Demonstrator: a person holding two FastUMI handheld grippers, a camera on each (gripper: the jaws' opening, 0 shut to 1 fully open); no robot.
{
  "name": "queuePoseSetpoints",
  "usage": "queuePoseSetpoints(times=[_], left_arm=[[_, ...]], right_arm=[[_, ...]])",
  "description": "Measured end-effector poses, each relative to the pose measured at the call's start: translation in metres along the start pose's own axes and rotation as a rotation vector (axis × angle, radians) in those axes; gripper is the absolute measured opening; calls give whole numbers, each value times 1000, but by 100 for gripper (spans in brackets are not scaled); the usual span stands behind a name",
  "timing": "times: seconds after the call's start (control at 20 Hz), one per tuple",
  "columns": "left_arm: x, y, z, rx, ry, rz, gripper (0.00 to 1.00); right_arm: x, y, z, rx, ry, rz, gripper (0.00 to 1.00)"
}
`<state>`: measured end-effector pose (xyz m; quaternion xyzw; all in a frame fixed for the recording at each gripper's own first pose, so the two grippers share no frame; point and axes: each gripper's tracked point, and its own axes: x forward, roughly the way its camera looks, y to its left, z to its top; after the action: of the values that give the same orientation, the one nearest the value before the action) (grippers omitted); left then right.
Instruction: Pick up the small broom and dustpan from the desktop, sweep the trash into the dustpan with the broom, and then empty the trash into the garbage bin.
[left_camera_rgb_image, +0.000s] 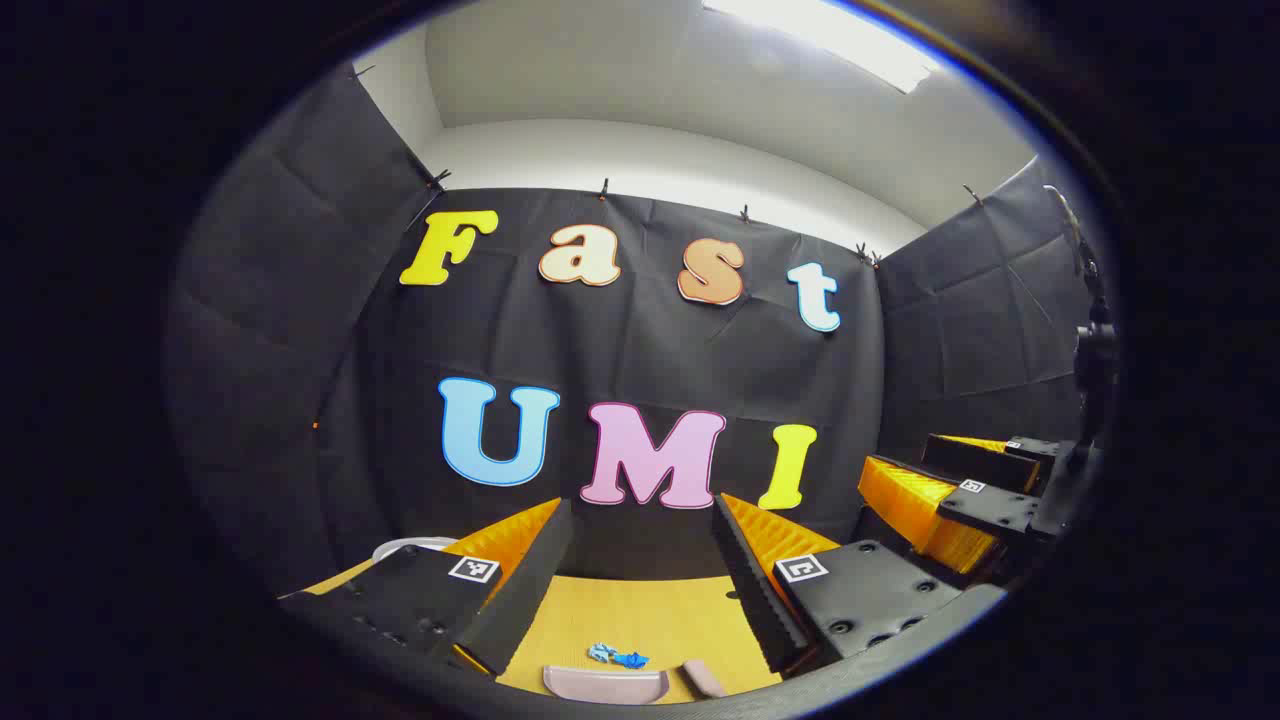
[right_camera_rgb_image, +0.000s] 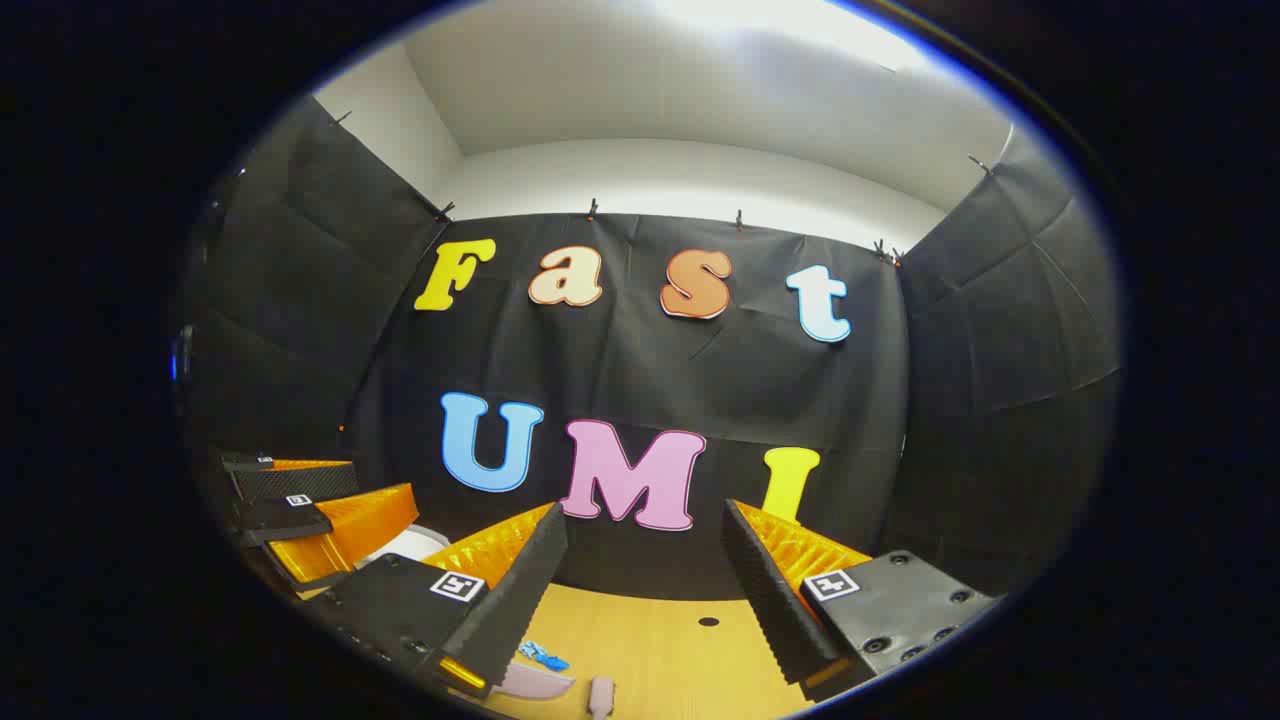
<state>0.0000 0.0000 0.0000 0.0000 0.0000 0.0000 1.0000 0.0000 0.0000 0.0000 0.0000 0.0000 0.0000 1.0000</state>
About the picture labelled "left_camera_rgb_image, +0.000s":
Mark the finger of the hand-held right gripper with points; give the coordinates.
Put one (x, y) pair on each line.
(975, 460)
(985, 505)

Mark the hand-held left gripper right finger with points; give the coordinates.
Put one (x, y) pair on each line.
(752, 590)

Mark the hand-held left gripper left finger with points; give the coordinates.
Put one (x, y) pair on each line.
(520, 590)

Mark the small pink broom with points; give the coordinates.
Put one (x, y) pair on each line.
(703, 679)

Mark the light blue paper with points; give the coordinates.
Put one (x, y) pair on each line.
(601, 653)

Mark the white ribbed garbage bin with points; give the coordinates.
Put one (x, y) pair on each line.
(410, 545)

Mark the pink dustpan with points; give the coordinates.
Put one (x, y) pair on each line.
(605, 685)

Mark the wooden desktop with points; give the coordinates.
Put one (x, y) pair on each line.
(640, 625)

